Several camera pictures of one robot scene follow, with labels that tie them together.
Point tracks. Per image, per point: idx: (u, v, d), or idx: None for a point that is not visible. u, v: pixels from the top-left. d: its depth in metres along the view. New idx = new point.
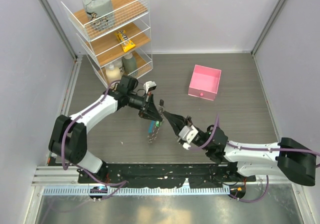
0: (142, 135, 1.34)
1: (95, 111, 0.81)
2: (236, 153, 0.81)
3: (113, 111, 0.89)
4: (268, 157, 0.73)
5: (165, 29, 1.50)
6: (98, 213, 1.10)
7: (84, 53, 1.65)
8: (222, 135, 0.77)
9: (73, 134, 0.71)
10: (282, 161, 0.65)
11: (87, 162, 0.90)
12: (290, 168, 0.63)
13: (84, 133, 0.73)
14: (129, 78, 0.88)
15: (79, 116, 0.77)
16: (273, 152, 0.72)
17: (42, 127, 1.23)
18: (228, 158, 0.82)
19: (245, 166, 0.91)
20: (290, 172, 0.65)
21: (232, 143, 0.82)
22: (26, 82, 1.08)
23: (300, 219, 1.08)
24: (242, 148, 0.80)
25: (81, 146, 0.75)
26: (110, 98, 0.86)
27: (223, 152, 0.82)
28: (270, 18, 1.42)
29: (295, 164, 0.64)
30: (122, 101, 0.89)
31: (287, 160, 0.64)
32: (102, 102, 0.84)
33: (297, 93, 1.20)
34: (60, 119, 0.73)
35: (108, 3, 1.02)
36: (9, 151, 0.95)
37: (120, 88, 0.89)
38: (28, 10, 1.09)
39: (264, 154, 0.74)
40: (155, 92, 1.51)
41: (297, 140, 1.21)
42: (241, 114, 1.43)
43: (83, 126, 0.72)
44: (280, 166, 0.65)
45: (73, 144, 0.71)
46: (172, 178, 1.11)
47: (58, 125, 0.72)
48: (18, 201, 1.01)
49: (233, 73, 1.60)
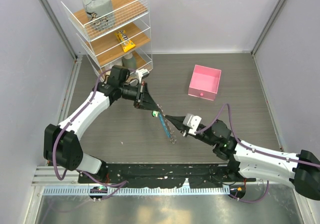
0: (142, 136, 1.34)
1: (84, 116, 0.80)
2: (248, 154, 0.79)
3: (106, 107, 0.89)
4: (284, 167, 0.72)
5: (165, 28, 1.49)
6: (98, 213, 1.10)
7: (84, 53, 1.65)
8: (223, 126, 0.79)
9: (65, 144, 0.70)
10: (300, 173, 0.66)
11: (87, 164, 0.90)
12: (306, 181, 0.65)
13: (76, 141, 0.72)
14: (120, 70, 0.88)
15: (68, 123, 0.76)
16: (291, 162, 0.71)
17: (43, 127, 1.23)
18: (237, 157, 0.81)
19: (248, 168, 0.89)
20: (304, 185, 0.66)
21: (245, 144, 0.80)
22: (25, 82, 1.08)
23: (300, 219, 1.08)
24: (256, 150, 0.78)
25: (74, 154, 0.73)
26: (99, 94, 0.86)
27: (234, 151, 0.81)
28: (270, 17, 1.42)
29: (311, 177, 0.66)
30: (114, 95, 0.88)
31: (305, 173, 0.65)
32: (91, 102, 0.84)
33: (297, 92, 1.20)
34: (50, 129, 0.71)
35: (108, 3, 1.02)
36: (9, 152, 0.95)
37: (112, 80, 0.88)
38: (28, 10, 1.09)
39: (281, 162, 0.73)
40: (155, 93, 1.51)
41: (297, 140, 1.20)
42: (242, 114, 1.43)
43: (74, 135, 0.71)
44: (296, 177, 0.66)
45: (66, 152, 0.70)
46: (172, 178, 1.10)
47: (48, 135, 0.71)
48: (18, 201, 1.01)
49: (233, 73, 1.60)
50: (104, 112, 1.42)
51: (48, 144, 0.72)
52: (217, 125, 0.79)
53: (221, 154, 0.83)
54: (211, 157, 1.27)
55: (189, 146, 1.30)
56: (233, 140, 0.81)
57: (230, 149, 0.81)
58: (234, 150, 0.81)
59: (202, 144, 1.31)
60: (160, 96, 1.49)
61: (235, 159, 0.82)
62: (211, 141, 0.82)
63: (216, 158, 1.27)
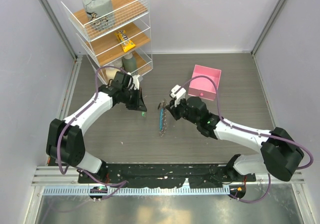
0: (142, 135, 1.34)
1: (88, 112, 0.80)
2: (226, 130, 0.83)
3: (109, 107, 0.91)
4: (255, 140, 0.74)
5: (165, 28, 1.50)
6: (98, 213, 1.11)
7: (84, 53, 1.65)
8: (198, 100, 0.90)
9: (69, 138, 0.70)
10: (267, 146, 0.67)
11: (87, 163, 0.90)
12: (272, 155, 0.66)
13: (80, 136, 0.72)
14: (124, 75, 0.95)
15: (73, 118, 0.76)
16: (262, 137, 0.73)
17: (42, 126, 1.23)
18: (217, 132, 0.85)
19: (240, 162, 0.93)
20: (270, 159, 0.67)
21: (226, 121, 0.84)
22: (26, 82, 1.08)
23: (300, 219, 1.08)
24: (233, 126, 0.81)
25: (78, 148, 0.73)
26: (103, 95, 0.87)
27: (214, 126, 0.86)
28: (270, 17, 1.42)
29: (278, 153, 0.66)
30: (117, 96, 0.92)
31: (272, 147, 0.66)
32: (96, 101, 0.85)
33: (297, 92, 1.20)
34: (55, 123, 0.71)
35: (108, 3, 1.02)
36: (9, 152, 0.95)
37: (115, 83, 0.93)
38: (28, 11, 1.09)
39: (252, 136, 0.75)
40: (154, 93, 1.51)
41: (296, 140, 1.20)
42: (242, 114, 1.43)
43: (79, 130, 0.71)
44: (263, 150, 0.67)
45: (70, 147, 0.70)
46: (172, 178, 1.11)
47: (53, 129, 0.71)
48: (19, 201, 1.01)
49: (233, 73, 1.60)
50: (104, 113, 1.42)
51: (52, 138, 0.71)
52: (193, 100, 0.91)
53: (204, 130, 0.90)
54: (212, 157, 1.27)
55: (190, 147, 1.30)
56: (217, 118, 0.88)
57: (212, 125, 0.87)
58: (215, 125, 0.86)
59: (202, 144, 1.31)
60: (159, 96, 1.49)
61: (217, 136, 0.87)
62: (194, 118, 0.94)
63: (216, 158, 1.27)
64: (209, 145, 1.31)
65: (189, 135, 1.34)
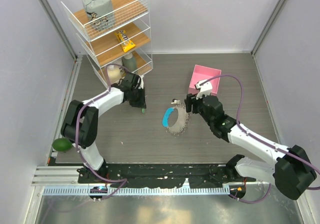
0: (142, 135, 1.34)
1: (104, 99, 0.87)
2: (241, 136, 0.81)
3: (119, 103, 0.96)
4: (270, 154, 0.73)
5: (165, 28, 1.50)
6: (98, 213, 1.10)
7: (84, 53, 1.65)
8: (215, 99, 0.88)
9: (86, 117, 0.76)
10: (282, 163, 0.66)
11: (92, 154, 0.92)
12: (286, 172, 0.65)
13: (96, 117, 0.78)
14: (133, 75, 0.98)
15: (91, 101, 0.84)
16: (279, 152, 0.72)
17: (42, 126, 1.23)
18: (231, 136, 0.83)
19: (245, 164, 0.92)
20: (283, 175, 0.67)
21: (242, 127, 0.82)
22: (26, 82, 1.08)
23: (300, 219, 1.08)
24: (250, 133, 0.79)
25: (93, 128, 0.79)
26: (115, 89, 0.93)
27: (229, 129, 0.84)
28: (270, 17, 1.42)
29: (292, 171, 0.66)
30: (126, 94, 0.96)
31: (287, 164, 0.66)
32: (110, 92, 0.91)
33: (297, 92, 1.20)
34: (74, 103, 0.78)
35: (108, 3, 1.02)
36: (9, 151, 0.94)
37: (125, 82, 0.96)
38: (28, 10, 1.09)
39: (268, 150, 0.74)
40: (154, 93, 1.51)
41: (296, 140, 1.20)
42: (242, 115, 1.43)
43: (96, 110, 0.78)
44: (277, 166, 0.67)
45: (86, 126, 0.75)
46: (172, 178, 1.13)
47: (72, 108, 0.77)
48: (18, 201, 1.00)
49: (233, 73, 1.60)
50: (104, 113, 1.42)
51: (70, 117, 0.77)
52: (210, 99, 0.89)
53: (217, 131, 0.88)
54: (212, 157, 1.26)
55: (190, 146, 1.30)
56: (233, 121, 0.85)
57: (226, 127, 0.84)
58: (230, 129, 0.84)
59: (202, 144, 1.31)
60: (159, 96, 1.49)
61: (229, 139, 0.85)
62: (208, 118, 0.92)
63: (216, 158, 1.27)
64: (209, 145, 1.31)
65: (189, 135, 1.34)
